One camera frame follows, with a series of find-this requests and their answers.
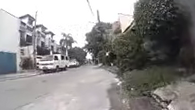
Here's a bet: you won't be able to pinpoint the white car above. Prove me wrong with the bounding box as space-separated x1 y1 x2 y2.
67 58 81 69

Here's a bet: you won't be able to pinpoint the palm tree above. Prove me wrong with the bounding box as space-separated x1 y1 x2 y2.
59 31 78 58

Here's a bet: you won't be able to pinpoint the dark utility pole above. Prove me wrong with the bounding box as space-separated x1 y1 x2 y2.
96 9 102 25

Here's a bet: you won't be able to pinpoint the building with pale roof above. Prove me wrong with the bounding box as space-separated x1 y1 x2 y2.
110 11 137 36

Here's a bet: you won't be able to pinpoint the white van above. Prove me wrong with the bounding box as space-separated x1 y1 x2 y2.
35 52 71 75

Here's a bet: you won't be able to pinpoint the grass verge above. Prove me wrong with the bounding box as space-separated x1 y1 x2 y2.
118 64 183 99

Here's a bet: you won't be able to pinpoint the grey concrete road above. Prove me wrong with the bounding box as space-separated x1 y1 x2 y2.
0 61 131 110

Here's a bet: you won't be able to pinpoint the roadside trees and bushes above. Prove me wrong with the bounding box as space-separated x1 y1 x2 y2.
80 0 195 80

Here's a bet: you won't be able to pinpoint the row of multi-storey houses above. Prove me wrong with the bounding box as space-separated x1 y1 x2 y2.
0 4 64 74

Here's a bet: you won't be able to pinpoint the grey concrete sidewalk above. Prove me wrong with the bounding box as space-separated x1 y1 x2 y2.
0 68 45 83

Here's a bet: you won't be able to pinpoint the broken concrete slab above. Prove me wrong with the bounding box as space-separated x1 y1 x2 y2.
150 78 195 110

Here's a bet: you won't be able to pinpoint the overhead wires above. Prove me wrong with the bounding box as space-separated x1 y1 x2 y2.
80 0 97 20

